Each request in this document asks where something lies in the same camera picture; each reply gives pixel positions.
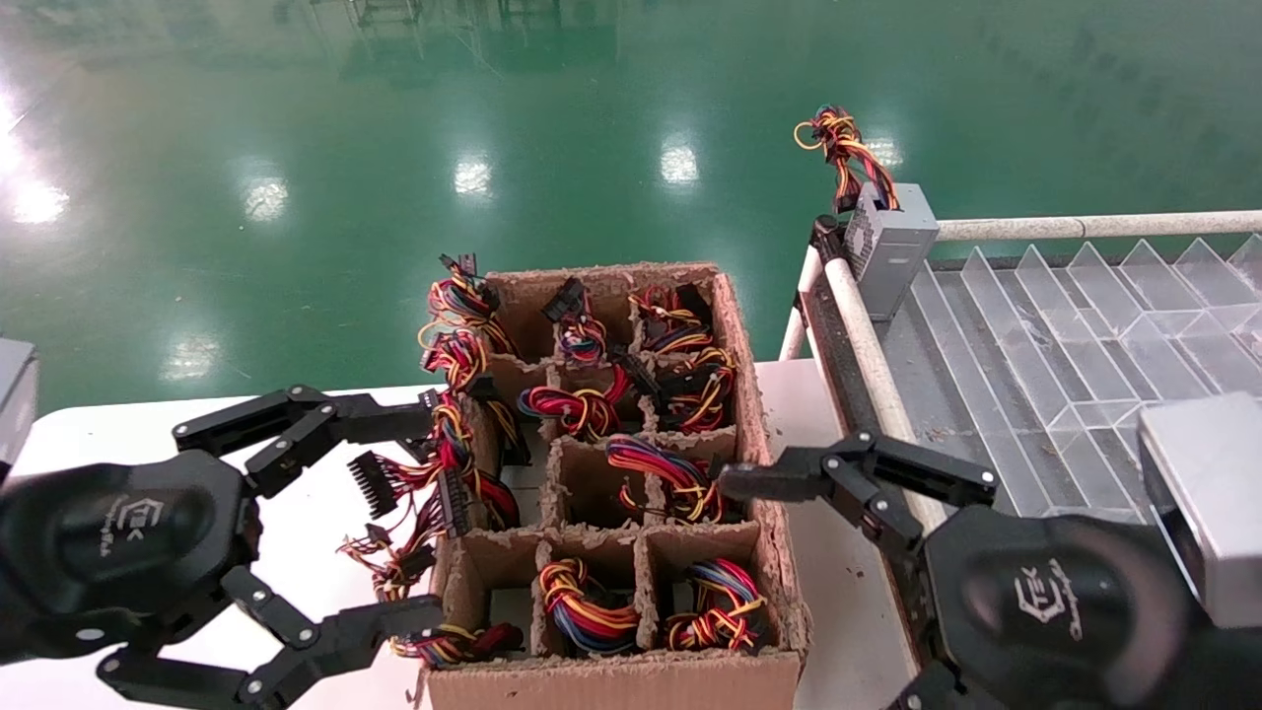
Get white rack end pipe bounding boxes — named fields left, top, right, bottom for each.
left=937, top=210, right=1262, bottom=244

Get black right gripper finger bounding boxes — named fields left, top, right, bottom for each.
left=887, top=661, right=972, bottom=710
left=718, top=429, right=999, bottom=553

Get white rack leg pipe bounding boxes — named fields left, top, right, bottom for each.
left=779, top=247, right=824, bottom=362

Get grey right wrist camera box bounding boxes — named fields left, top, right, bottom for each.
left=1137, top=392, right=1262, bottom=630

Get loose wire harness outside box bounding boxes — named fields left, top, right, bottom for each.
left=338, top=521, right=526, bottom=668

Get clear plastic divider tray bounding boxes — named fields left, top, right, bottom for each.
left=873, top=235, right=1262, bottom=524

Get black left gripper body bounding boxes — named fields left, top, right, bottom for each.
left=0, top=454, right=263, bottom=664

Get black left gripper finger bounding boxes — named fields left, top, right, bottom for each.
left=173, top=385, right=442, bottom=499
left=97, top=567, right=446, bottom=710

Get grey power supply with wires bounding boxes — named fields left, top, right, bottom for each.
left=794, top=105, right=941, bottom=322

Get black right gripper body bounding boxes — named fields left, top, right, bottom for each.
left=924, top=505, right=1211, bottom=710

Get black pipe joint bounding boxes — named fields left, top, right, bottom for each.
left=810, top=215, right=859, bottom=262

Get white rack side pipe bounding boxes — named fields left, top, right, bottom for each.
left=823, top=256, right=947, bottom=533

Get power supply with comb connector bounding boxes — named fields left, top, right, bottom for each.
left=347, top=392, right=522, bottom=533

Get brown cardboard divider box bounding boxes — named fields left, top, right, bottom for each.
left=409, top=261, right=814, bottom=710

